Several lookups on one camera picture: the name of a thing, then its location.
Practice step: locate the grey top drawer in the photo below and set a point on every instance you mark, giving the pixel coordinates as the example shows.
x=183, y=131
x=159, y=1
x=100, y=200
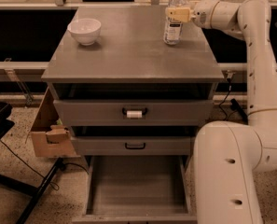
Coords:
x=113, y=112

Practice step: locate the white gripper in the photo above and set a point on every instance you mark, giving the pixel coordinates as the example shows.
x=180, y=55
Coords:
x=205, y=14

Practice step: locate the grey middle drawer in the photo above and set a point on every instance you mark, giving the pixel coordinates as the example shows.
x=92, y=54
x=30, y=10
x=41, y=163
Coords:
x=125, y=146

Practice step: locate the black floor stand bar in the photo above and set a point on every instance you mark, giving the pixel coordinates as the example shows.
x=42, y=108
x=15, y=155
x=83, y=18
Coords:
x=236, y=107

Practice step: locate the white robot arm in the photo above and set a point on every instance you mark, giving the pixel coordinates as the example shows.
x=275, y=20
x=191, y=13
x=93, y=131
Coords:
x=226, y=154

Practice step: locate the brown cardboard box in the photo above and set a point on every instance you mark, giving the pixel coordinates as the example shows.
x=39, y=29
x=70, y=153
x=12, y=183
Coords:
x=50, y=138

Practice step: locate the grey open bottom drawer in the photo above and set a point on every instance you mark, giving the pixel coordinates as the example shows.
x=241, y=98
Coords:
x=136, y=190

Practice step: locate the clear plastic bottle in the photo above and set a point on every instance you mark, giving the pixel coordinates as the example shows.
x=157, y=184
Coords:
x=173, y=28

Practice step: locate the black stand left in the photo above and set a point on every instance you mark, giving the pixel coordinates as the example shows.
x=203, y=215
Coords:
x=18, y=161

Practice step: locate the white tape on handle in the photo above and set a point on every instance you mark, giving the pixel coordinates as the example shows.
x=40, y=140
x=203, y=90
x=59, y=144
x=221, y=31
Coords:
x=134, y=114

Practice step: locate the grey drawer cabinet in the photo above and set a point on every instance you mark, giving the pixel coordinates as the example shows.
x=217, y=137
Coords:
x=130, y=61

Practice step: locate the white ceramic bowl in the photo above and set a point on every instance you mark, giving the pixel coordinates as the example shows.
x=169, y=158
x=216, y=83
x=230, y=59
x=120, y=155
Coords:
x=84, y=31

